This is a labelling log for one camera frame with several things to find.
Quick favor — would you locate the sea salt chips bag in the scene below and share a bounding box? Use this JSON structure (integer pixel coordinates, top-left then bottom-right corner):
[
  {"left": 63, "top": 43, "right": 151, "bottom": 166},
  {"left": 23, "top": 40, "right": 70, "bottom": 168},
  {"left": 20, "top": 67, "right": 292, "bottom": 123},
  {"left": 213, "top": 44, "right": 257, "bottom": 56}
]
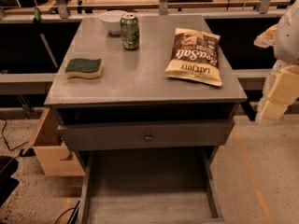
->
[{"left": 164, "top": 28, "right": 222, "bottom": 87}]

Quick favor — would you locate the white ceramic bowl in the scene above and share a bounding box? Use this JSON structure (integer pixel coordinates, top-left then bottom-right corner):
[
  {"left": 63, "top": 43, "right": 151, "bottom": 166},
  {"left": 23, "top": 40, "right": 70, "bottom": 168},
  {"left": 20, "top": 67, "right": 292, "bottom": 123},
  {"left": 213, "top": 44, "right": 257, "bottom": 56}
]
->
[{"left": 100, "top": 10, "right": 125, "bottom": 35}]

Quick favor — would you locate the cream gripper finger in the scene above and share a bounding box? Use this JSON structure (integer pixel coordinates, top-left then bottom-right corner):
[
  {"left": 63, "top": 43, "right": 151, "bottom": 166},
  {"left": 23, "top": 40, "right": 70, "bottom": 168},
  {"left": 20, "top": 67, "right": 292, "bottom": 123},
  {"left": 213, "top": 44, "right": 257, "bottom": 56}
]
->
[
  {"left": 253, "top": 24, "right": 278, "bottom": 48},
  {"left": 256, "top": 60, "right": 299, "bottom": 121}
]

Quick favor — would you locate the black floor cable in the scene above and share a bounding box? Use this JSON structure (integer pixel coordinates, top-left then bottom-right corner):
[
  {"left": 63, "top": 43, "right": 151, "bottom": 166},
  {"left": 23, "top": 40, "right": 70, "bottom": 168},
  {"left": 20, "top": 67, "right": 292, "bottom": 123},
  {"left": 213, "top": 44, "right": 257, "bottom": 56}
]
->
[{"left": 0, "top": 119, "right": 30, "bottom": 152}]

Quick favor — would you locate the grey open middle drawer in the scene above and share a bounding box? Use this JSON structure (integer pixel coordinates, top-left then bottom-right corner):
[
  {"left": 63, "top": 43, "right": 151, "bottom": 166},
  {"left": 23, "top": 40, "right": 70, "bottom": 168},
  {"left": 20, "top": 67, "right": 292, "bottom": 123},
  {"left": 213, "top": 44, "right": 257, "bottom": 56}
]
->
[{"left": 78, "top": 147, "right": 225, "bottom": 224}]

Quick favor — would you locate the black object at left edge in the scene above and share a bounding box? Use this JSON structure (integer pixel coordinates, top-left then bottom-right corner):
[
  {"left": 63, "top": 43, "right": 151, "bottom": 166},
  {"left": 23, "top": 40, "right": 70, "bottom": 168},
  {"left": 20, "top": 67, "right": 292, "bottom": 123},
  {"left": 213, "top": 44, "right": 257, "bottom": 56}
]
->
[{"left": 0, "top": 156, "right": 19, "bottom": 206}]

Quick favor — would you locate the green soda can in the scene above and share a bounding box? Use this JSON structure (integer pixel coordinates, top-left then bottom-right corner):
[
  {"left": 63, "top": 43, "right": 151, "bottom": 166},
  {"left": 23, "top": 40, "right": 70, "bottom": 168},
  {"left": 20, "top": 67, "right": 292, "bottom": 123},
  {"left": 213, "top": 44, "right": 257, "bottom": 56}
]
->
[{"left": 121, "top": 13, "right": 139, "bottom": 50}]

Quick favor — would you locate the wooden box on floor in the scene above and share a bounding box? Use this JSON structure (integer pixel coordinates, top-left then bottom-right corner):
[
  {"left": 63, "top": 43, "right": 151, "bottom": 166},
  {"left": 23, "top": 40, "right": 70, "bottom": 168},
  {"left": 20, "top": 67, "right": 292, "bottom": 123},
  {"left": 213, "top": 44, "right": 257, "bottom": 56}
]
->
[{"left": 21, "top": 108, "right": 85, "bottom": 176}]

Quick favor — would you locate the green yellow sponge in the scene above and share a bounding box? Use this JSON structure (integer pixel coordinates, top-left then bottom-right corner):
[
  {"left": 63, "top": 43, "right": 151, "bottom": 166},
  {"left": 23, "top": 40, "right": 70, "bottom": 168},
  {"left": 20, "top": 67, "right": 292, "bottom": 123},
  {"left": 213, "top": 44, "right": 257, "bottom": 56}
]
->
[{"left": 64, "top": 58, "right": 103, "bottom": 79}]

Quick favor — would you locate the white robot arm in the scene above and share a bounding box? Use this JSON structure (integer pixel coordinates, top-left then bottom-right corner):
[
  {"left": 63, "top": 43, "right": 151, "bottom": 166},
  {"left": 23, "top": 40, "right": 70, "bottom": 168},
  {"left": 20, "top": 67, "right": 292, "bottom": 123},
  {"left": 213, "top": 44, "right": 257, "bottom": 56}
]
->
[{"left": 254, "top": 0, "right": 299, "bottom": 122}]

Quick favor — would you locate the grey top drawer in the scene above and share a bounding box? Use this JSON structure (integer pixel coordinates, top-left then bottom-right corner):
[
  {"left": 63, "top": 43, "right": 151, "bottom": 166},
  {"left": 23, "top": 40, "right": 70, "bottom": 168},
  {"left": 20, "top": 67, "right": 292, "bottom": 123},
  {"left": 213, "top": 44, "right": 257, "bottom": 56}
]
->
[{"left": 58, "top": 119, "right": 235, "bottom": 151}]

